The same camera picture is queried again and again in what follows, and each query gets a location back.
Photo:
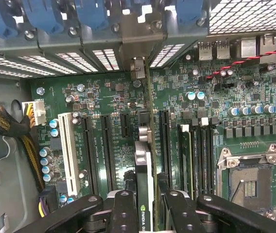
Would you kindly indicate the black RAM slot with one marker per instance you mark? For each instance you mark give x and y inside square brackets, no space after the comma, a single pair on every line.
[197,157]
[205,157]

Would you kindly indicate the long black expansion slot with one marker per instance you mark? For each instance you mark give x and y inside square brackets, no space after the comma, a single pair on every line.
[165,145]
[108,153]
[89,155]

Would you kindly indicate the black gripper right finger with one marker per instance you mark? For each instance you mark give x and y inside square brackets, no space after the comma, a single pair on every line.
[181,216]

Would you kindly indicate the white PCI expansion slot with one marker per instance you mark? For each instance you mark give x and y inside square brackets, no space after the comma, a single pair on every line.
[67,150]

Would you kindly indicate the white power connector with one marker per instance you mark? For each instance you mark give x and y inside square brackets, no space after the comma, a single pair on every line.
[39,111]

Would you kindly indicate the CPU socket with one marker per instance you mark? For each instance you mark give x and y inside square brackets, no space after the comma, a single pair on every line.
[249,184]

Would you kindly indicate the short black expansion slot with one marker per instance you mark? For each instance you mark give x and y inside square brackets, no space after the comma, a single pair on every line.
[125,125]

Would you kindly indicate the black power connector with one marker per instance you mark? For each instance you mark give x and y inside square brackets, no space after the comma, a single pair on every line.
[49,199]

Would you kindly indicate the green motherboard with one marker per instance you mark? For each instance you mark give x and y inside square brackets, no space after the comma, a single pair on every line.
[225,97]

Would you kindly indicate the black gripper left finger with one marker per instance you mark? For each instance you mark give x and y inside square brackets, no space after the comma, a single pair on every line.
[124,213]

